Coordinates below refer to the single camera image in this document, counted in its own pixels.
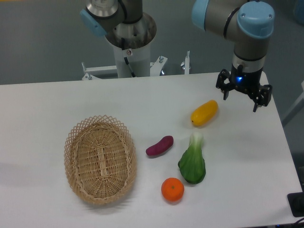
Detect green bok choy vegetable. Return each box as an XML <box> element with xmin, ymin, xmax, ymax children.
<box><xmin>178</xmin><ymin>132</ymin><xmax>206</xmax><ymax>184</ymax></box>

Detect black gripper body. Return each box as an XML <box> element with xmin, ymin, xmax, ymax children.
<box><xmin>231</xmin><ymin>56</ymin><xmax>264</xmax><ymax>93</ymax></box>

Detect black box at table edge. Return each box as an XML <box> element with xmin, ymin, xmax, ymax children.
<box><xmin>287</xmin><ymin>192</ymin><xmax>304</xmax><ymax>218</ymax></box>

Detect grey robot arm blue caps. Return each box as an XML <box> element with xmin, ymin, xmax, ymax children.
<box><xmin>80</xmin><ymin>0</ymin><xmax>275</xmax><ymax>109</ymax></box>

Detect black cable on pedestal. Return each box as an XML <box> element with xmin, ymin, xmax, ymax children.
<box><xmin>121</xmin><ymin>38</ymin><xmax>136</xmax><ymax>78</ymax></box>

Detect purple sweet potato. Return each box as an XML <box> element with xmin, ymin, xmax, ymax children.
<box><xmin>146</xmin><ymin>135</ymin><xmax>174</xmax><ymax>156</ymax></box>

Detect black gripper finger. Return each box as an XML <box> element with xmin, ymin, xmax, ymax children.
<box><xmin>247</xmin><ymin>85</ymin><xmax>273</xmax><ymax>112</ymax></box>
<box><xmin>216</xmin><ymin>69</ymin><xmax>236</xmax><ymax>100</ymax></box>

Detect white metal base frame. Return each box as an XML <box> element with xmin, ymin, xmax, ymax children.
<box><xmin>81</xmin><ymin>50</ymin><xmax>192</xmax><ymax>80</ymax></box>

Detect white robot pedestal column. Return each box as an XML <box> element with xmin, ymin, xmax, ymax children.
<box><xmin>113</xmin><ymin>45</ymin><xmax>151</xmax><ymax>78</ymax></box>

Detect woven wicker basket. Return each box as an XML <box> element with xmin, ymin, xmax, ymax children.
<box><xmin>64</xmin><ymin>115</ymin><xmax>137</xmax><ymax>205</ymax></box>

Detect yellow mango fruit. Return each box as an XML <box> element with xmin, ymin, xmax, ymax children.
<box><xmin>190</xmin><ymin>100</ymin><xmax>218</xmax><ymax>126</ymax></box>

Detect orange mandarin fruit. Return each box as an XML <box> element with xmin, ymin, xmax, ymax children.
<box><xmin>161</xmin><ymin>178</ymin><xmax>184</xmax><ymax>202</ymax></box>

